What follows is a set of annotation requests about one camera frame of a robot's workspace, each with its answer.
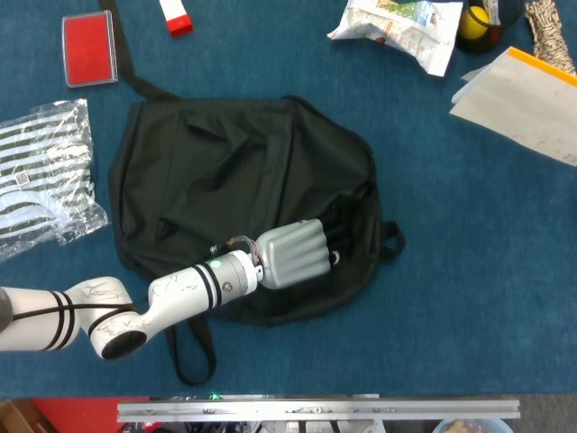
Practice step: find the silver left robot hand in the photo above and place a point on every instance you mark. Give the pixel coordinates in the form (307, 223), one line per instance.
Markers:
(293, 255)

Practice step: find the black fabric backpack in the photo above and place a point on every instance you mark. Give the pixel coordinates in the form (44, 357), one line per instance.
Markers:
(234, 149)

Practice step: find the white book with yellow spine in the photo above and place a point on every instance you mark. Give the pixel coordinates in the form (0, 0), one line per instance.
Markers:
(518, 104)

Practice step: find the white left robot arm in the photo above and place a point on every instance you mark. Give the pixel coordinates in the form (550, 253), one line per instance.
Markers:
(180, 293)

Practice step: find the light blue bucket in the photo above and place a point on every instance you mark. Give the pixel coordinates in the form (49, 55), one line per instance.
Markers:
(473, 426)

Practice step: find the white printed snack bag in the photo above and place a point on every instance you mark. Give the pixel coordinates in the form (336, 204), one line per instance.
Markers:
(401, 27)

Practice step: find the red and white small box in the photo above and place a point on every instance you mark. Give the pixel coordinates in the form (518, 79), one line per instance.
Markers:
(178, 20)

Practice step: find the red box under table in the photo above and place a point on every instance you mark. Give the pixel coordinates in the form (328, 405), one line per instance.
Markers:
(81, 412)

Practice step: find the striped garment in plastic bag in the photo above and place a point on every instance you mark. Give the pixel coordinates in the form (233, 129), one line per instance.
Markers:
(40, 171)

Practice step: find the red ink pad clear case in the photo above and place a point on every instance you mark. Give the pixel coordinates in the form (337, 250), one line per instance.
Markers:
(89, 48)

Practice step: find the red cap marker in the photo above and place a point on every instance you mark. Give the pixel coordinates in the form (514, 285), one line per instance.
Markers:
(492, 11)

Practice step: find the black mesh pen holder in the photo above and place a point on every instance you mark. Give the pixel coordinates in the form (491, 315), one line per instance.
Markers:
(509, 15)

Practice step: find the brown cardboard box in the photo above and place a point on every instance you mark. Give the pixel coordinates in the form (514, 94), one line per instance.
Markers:
(15, 419)

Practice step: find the aluminium profile rail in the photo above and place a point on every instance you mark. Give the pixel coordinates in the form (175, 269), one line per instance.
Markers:
(315, 410)

